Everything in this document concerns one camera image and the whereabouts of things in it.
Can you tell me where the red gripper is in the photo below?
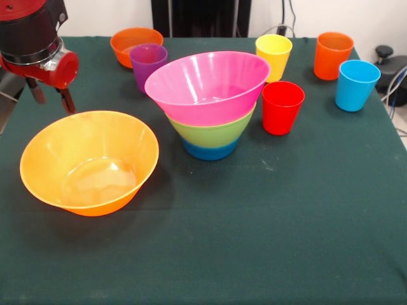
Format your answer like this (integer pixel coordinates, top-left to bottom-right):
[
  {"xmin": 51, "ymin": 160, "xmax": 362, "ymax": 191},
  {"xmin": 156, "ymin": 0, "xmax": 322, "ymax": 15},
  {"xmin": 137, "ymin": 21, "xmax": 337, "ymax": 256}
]
[{"xmin": 0, "ymin": 50, "xmax": 79, "ymax": 115}]

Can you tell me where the large orange bowl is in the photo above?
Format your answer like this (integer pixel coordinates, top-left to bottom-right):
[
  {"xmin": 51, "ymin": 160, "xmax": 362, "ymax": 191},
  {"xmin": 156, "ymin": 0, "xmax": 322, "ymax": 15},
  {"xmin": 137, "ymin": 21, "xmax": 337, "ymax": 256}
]
[{"xmin": 19, "ymin": 110, "xmax": 160, "ymax": 217}]

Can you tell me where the purple cup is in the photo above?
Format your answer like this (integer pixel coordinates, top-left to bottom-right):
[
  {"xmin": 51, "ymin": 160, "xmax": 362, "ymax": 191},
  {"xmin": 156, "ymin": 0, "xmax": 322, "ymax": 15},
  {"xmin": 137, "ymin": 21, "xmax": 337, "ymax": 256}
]
[{"xmin": 129, "ymin": 43, "xmax": 169, "ymax": 95}]

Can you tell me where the large pink bowl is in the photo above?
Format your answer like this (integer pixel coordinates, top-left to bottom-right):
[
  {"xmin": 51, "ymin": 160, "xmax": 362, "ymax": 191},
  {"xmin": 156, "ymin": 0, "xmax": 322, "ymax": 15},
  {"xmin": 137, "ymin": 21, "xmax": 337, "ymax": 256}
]
[{"xmin": 144, "ymin": 50, "xmax": 271, "ymax": 127}]

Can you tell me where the green bowl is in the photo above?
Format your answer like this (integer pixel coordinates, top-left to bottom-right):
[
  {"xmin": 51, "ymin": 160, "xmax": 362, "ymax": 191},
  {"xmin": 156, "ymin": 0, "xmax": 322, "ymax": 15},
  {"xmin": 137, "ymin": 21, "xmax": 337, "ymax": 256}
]
[{"xmin": 167, "ymin": 103, "xmax": 258, "ymax": 149}]

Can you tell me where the blue bowl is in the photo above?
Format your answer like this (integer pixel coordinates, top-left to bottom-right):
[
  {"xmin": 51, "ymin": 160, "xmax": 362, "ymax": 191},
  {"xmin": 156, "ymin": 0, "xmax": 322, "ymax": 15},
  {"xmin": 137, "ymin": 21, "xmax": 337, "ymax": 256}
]
[{"xmin": 181, "ymin": 139, "xmax": 240, "ymax": 161}]

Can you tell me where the black round base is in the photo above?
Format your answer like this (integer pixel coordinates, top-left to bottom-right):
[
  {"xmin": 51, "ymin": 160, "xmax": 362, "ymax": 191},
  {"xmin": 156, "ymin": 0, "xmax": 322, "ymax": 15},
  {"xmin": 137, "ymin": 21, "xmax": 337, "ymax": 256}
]
[
  {"xmin": 376, "ymin": 55, "xmax": 407, "ymax": 107},
  {"xmin": 0, "ymin": 68, "xmax": 28, "ymax": 93}
]

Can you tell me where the small dark orange bowl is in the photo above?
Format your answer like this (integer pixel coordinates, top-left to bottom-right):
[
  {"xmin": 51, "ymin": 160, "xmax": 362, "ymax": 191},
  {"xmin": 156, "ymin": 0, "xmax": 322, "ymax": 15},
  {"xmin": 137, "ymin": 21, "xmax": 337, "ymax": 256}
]
[{"xmin": 110, "ymin": 27, "xmax": 165, "ymax": 69}]

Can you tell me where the dark green table cloth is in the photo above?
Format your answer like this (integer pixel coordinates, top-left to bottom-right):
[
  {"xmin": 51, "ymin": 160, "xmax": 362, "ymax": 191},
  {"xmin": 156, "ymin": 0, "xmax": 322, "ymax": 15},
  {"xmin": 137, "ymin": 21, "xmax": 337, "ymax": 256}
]
[{"xmin": 0, "ymin": 35, "xmax": 407, "ymax": 305}]

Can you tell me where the red cup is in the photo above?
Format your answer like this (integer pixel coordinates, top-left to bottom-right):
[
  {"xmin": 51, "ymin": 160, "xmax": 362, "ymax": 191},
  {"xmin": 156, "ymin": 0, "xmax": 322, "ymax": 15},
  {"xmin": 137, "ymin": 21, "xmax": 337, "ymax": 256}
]
[{"xmin": 261, "ymin": 81, "xmax": 306, "ymax": 137}]

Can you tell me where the yellow cup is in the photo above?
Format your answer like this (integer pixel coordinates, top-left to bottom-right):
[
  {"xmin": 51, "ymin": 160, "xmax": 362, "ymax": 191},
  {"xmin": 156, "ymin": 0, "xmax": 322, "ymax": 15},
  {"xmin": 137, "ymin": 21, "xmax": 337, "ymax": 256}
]
[{"xmin": 255, "ymin": 34, "xmax": 293, "ymax": 83}]

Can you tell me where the orange cup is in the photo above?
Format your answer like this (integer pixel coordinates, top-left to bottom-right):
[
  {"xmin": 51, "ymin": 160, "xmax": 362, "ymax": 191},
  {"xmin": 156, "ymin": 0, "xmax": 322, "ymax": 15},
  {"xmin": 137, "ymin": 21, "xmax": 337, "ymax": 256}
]
[{"xmin": 314, "ymin": 31, "xmax": 355, "ymax": 81}]

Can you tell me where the blue cup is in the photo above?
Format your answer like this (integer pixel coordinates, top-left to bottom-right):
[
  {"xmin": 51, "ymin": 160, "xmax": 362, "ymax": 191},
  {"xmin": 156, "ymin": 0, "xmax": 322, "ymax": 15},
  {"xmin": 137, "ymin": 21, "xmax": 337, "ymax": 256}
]
[{"xmin": 335, "ymin": 60, "xmax": 382, "ymax": 112}]

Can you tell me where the black round knob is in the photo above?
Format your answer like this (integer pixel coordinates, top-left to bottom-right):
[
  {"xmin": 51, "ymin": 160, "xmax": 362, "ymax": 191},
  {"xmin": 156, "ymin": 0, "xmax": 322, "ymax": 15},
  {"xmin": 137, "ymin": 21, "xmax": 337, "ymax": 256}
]
[{"xmin": 375, "ymin": 45, "xmax": 395, "ymax": 65}]

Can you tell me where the black hanging cable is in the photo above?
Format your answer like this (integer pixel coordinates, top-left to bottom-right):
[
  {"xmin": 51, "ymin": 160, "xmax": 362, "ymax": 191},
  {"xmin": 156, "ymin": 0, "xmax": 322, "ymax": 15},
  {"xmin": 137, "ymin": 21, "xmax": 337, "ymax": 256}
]
[{"xmin": 287, "ymin": 0, "xmax": 298, "ymax": 37}]

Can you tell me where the white cable bundle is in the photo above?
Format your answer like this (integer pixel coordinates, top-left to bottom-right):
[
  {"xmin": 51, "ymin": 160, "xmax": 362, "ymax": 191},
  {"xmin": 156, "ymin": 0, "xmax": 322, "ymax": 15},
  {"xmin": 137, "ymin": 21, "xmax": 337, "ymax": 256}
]
[{"xmin": 380, "ymin": 65, "xmax": 407, "ymax": 109}]

